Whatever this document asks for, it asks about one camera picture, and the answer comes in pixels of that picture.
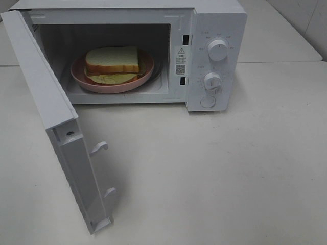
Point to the round white door button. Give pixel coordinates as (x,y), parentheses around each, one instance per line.
(208,101)

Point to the sandwich with yellow filling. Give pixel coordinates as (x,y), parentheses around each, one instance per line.
(114,65)

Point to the pink round plate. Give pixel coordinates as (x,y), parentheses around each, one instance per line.
(84,79)

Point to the glass microwave turntable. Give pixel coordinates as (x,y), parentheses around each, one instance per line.
(154,83)

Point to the lower white timer knob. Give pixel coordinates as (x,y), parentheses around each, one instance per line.
(212,81)

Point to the white warning label sticker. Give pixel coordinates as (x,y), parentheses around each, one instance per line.
(181,60)

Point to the white microwave oven body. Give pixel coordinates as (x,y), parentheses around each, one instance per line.
(68,29)

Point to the upper white power knob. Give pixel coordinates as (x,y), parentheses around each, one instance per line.
(217,49)

